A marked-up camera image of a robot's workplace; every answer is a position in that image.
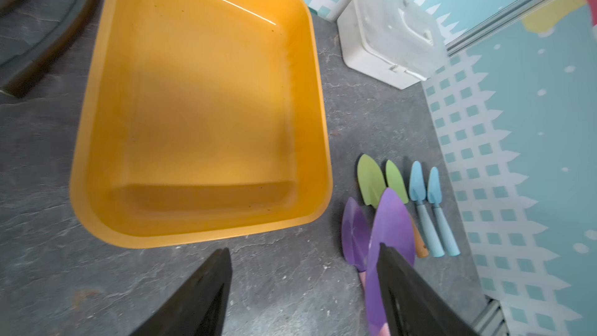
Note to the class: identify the blue shovel left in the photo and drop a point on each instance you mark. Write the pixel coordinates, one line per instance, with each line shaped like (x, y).
(418, 194)

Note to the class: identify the white lidded plastic case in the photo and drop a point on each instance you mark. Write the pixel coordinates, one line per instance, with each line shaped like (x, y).
(393, 41)

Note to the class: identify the yellow plastic storage box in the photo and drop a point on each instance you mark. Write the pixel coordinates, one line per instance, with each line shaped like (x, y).
(202, 120)

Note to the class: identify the green shovel wooden handle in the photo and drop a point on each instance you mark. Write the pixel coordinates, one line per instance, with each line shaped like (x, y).
(371, 180)
(395, 181)

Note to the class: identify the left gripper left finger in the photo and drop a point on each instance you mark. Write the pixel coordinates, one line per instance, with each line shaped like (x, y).
(198, 307)

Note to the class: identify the purple shovel pink handle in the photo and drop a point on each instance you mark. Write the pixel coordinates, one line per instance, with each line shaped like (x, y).
(355, 238)
(392, 234)

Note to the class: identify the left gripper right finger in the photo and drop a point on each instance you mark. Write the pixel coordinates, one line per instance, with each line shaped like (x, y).
(414, 308)

